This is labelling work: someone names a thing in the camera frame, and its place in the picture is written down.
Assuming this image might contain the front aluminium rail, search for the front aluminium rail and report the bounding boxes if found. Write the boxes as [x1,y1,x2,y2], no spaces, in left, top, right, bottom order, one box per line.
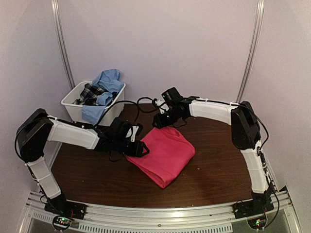
[17,191,302,233]

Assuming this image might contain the light blue shirt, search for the light blue shirt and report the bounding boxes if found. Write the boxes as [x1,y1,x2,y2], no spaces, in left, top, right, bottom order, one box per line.
[82,69,124,125]

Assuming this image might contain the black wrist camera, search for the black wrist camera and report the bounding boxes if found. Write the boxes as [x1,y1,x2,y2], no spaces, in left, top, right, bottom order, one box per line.
[109,117,132,138]
[161,87,182,101]

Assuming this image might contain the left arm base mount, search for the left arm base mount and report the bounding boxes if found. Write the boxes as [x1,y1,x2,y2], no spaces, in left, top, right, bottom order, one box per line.
[44,194,86,232]

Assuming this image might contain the right aluminium frame post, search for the right aluminium frame post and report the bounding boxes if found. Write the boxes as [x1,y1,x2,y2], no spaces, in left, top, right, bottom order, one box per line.
[236,0,265,102]

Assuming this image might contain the aluminium frame post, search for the aluminium frame post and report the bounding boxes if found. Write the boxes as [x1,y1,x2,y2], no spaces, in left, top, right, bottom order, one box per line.
[236,0,265,102]
[51,0,75,89]

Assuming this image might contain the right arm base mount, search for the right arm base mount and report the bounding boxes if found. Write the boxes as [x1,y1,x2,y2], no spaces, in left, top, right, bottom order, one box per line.
[232,190,274,231]

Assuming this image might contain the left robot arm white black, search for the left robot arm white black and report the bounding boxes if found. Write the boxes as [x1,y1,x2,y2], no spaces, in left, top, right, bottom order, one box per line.
[14,108,150,216]

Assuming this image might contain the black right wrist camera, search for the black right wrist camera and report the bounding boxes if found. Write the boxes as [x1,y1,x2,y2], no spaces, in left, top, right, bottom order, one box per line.
[161,87,182,101]

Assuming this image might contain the black white plaid garment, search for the black white plaid garment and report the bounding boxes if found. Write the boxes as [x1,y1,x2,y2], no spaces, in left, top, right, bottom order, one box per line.
[72,83,106,106]

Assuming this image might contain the pink trousers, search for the pink trousers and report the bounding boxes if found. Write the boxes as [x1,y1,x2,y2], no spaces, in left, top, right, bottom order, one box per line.
[126,127,195,188]

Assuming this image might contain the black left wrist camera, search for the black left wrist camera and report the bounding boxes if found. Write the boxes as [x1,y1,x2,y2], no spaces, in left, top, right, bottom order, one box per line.
[109,117,132,138]

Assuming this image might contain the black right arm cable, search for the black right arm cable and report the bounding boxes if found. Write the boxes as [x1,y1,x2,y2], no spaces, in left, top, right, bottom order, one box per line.
[136,97,162,114]

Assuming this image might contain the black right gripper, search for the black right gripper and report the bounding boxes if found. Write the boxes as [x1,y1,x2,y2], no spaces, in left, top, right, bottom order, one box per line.
[153,106,183,130]

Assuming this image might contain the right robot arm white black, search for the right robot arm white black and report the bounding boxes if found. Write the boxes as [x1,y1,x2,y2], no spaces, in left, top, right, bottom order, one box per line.
[153,97,272,215]

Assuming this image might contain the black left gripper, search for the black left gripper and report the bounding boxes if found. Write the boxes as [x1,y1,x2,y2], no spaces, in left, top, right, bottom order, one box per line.
[113,137,150,158]

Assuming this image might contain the white plastic laundry bin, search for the white plastic laundry bin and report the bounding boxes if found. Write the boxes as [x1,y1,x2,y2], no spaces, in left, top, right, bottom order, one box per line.
[61,81,124,126]

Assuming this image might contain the left aluminium frame post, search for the left aluminium frame post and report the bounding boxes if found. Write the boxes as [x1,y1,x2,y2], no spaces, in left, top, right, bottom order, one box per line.
[51,0,75,89]

